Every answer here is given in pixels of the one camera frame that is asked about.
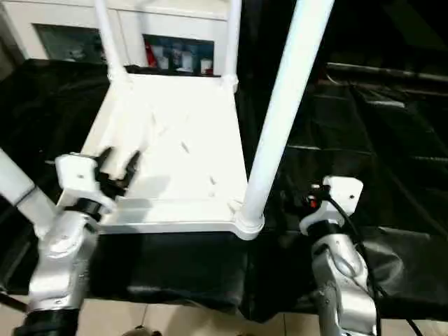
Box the white plastic table top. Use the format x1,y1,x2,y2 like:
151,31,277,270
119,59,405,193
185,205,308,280
33,71,265,242

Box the white plastic table leg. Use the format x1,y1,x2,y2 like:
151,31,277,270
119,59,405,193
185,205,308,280
241,0,336,220
223,0,244,85
0,146,57,239
93,0,130,83

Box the black work mat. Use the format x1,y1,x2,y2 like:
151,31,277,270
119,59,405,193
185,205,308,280
0,57,448,323

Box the red package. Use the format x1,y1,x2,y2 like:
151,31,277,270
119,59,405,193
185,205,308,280
145,43,158,68

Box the white glass door cabinet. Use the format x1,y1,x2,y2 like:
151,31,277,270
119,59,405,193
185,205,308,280
0,0,234,76

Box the dark long rod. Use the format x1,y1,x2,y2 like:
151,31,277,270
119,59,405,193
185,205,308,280
325,62,448,83

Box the black robot foot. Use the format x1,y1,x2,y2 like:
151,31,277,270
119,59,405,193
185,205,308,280
129,324,160,336

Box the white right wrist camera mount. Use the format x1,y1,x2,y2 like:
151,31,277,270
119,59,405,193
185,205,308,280
299,174,365,235

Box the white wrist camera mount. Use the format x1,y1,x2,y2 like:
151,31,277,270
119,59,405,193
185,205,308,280
299,174,365,235
54,152,118,215

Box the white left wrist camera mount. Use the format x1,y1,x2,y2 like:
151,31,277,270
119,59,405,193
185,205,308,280
54,152,118,215

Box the black metal table frame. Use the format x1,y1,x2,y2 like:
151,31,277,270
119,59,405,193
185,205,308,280
0,290,29,314

